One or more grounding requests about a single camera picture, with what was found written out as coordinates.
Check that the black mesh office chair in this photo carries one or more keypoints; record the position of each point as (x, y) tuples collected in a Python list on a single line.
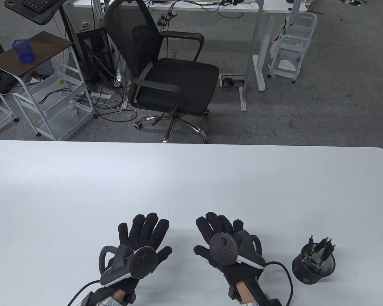
[(178, 83)]

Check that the black battery box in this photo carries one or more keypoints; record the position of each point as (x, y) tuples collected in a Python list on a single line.
[(269, 301), (89, 298)]

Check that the clear spray bottle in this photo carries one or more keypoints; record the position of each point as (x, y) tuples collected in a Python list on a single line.
[(72, 111)]

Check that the aluminium frame post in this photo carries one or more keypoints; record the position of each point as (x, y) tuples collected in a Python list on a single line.
[(97, 8)]

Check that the person's left hand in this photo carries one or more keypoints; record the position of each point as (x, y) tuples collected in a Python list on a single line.
[(143, 229)]

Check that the black mesh pen holder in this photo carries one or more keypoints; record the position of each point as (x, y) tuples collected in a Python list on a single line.
[(306, 274)]

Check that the brown-top white rolling cart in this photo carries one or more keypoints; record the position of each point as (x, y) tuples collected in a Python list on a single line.
[(51, 44)]

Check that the blue mesh cup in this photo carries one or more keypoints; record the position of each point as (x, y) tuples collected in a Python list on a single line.
[(25, 52)]

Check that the white plastic utility cart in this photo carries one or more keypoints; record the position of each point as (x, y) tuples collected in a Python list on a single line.
[(290, 44)]

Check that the white and red hanging bag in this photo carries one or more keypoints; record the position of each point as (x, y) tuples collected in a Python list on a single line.
[(276, 44)]

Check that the person's left forearm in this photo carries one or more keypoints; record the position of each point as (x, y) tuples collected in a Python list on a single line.
[(115, 298)]

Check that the white power strip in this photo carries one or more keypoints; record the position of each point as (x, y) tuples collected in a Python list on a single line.
[(100, 95)]

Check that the black and white controller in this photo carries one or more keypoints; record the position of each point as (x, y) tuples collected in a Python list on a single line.
[(142, 261), (221, 248)]

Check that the metal floor outlet box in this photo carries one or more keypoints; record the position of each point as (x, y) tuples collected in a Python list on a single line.
[(231, 81)]

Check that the white crumpled paper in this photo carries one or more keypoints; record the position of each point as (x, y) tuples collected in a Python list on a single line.
[(287, 65)]

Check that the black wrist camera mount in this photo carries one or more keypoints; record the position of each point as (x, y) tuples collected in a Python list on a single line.
[(235, 290), (130, 293)]

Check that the person's right forearm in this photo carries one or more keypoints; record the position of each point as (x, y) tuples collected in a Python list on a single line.
[(242, 288)]

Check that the person's right hand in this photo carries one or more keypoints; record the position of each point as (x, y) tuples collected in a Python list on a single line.
[(217, 224)]

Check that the black keyboard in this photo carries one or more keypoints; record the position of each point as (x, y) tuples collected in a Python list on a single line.
[(35, 3)]

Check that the white office desk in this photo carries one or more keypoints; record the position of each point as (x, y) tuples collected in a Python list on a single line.
[(262, 63)]

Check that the black computer tower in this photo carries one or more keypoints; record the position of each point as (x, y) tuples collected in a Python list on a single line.
[(92, 54)]

